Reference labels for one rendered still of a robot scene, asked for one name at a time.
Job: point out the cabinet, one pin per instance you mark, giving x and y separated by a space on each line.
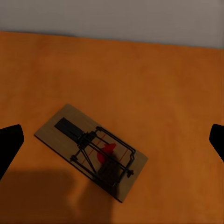
161 99

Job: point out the mousetrap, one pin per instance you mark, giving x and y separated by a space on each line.
103 157

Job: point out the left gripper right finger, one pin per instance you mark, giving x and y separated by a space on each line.
217 139

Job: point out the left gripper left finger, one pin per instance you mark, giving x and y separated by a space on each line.
11 139

